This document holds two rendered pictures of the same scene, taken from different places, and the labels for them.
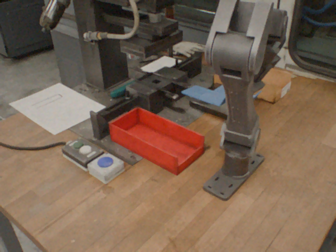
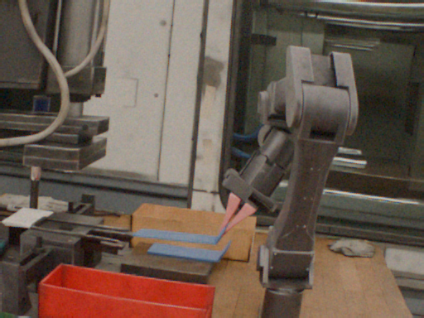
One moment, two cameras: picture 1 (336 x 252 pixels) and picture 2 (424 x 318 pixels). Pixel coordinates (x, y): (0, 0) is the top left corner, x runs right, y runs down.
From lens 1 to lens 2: 59 cm
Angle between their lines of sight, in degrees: 37
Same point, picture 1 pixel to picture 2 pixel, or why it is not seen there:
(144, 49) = (79, 153)
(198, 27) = not seen: hidden behind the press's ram
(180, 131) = (164, 291)
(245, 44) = (341, 93)
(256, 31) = (347, 80)
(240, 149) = (293, 282)
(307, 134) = (320, 284)
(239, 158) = (296, 294)
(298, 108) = not seen: hidden behind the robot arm
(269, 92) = (240, 243)
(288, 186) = not seen: outside the picture
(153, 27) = (81, 122)
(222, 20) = (303, 69)
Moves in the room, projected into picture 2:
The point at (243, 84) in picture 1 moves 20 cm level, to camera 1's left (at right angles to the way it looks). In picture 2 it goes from (332, 152) to (215, 148)
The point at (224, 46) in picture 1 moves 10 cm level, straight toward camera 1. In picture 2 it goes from (318, 96) to (361, 105)
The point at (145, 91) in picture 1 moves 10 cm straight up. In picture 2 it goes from (62, 238) to (65, 180)
